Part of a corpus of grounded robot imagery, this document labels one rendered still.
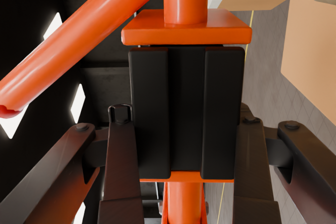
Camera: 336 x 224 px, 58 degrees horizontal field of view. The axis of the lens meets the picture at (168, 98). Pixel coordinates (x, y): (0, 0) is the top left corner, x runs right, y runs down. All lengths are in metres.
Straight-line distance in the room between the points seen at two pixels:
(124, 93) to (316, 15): 11.20
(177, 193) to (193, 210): 0.02
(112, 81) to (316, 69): 10.91
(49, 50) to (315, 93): 0.24
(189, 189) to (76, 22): 0.12
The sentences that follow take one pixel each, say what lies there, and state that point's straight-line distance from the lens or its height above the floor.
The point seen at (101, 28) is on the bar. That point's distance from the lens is 0.17.
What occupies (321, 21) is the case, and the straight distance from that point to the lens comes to 0.32.
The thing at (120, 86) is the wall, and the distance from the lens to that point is 11.26.
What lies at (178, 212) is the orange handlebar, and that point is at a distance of 0.20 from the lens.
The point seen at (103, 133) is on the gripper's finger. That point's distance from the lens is 0.15.
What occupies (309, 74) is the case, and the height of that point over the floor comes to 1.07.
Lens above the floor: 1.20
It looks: 2 degrees up
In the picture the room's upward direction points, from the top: 91 degrees counter-clockwise
